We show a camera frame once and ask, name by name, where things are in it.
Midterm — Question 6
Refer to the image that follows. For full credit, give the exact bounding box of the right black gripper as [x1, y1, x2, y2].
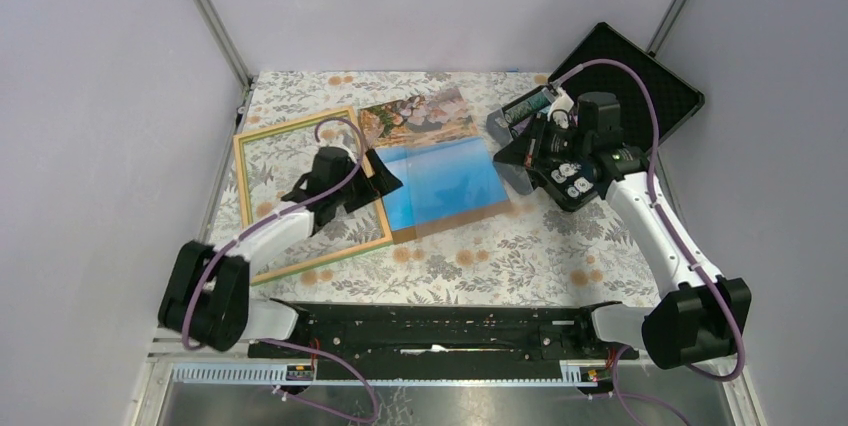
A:
[493, 113, 591, 172]

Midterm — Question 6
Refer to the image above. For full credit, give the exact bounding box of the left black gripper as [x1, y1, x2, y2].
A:
[332, 148, 401, 212]

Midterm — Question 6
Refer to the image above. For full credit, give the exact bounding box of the brown backing board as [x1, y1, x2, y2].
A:
[391, 201, 514, 244]

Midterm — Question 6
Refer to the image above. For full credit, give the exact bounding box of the sea landscape photo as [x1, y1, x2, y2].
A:
[358, 88, 510, 231]

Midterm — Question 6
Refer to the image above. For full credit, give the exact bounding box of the wooden picture frame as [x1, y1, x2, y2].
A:
[233, 106, 393, 285]

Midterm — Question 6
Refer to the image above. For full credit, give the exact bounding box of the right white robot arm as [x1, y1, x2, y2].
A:
[494, 92, 751, 382]

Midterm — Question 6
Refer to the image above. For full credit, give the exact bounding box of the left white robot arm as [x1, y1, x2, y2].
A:
[157, 146, 403, 357]

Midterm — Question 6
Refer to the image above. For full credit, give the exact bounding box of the floral tablecloth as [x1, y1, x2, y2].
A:
[243, 71, 658, 307]

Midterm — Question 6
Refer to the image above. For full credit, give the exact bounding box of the black poker chip case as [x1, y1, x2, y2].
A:
[486, 22, 706, 212]

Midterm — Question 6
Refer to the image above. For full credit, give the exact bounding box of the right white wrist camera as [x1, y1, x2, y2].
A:
[547, 88, 574, 129]

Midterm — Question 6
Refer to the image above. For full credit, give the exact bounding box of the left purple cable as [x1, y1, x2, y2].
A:
[180, 117, 370, 353]

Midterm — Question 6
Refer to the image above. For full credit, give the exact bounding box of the purple cable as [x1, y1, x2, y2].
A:
[180, 117, 370, 353]
[548, 58, 747, 383]

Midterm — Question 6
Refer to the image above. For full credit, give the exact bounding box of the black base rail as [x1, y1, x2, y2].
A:
[248, 303, 622, 383]

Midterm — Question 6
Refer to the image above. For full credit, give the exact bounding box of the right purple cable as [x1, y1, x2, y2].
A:
[548, 58, 747, 383]

